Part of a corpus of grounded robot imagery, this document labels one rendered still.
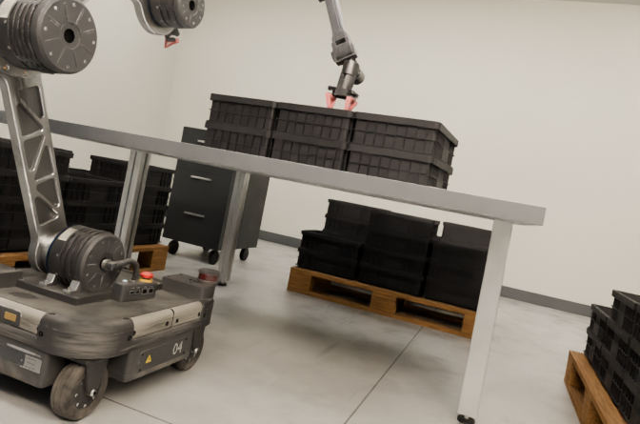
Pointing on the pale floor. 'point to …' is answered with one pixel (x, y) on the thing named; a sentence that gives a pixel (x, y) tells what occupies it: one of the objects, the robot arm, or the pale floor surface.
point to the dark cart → (210, 205)
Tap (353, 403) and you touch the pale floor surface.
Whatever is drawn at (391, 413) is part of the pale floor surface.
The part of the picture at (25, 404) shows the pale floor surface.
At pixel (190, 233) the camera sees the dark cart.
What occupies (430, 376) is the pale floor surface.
